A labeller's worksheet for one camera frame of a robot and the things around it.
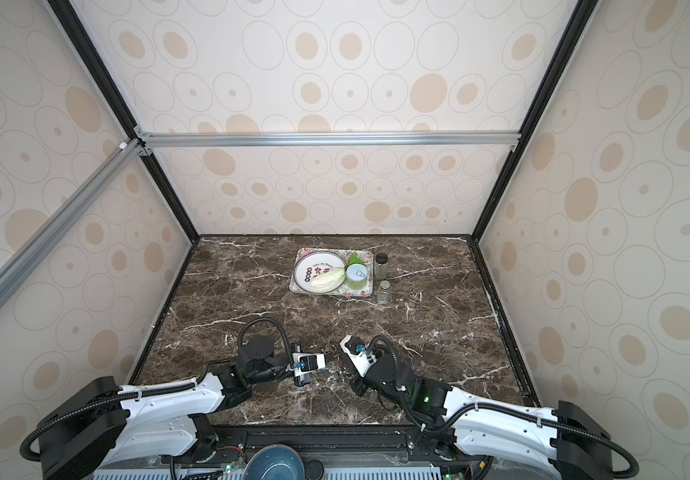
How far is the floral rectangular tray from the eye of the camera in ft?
3.42

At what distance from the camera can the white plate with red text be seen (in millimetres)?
1047

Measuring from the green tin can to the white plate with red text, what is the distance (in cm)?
2

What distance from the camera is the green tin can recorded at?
40.4 inches
